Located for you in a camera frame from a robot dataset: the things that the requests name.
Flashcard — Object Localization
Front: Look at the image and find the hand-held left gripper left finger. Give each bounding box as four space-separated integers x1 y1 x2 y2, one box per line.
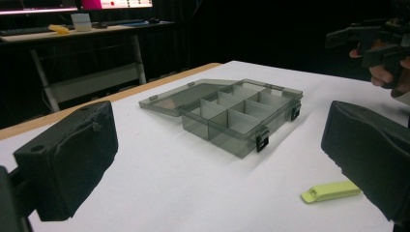
13 100 119 222

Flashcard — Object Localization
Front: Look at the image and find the monitor with pink strip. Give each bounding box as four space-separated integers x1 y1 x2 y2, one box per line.
0 0 79 16

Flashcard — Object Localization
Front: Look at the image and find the grey transparent compartment box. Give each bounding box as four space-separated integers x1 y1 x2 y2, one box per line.
138 77 305 160

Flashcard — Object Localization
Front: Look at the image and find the white translucent container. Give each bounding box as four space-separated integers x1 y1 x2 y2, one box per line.
71 13 94 33

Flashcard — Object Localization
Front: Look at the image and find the yellow object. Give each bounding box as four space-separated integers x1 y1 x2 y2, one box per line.
47 24 71 35

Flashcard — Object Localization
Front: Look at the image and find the dark slim keyboard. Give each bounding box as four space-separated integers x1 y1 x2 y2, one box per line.
105 18 147 27

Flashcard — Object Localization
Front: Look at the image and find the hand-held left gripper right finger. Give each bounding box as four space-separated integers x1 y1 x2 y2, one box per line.
320 100 410 224

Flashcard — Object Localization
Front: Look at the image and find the black keyboard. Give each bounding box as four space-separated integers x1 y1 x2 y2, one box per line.
0 26 53 37

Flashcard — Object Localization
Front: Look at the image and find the desk with metal legs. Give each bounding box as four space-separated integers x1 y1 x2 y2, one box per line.
0 20 177 114

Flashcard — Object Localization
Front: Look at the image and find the monitor with red-white screen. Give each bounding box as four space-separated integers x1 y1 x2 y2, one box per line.
80 0 154 11

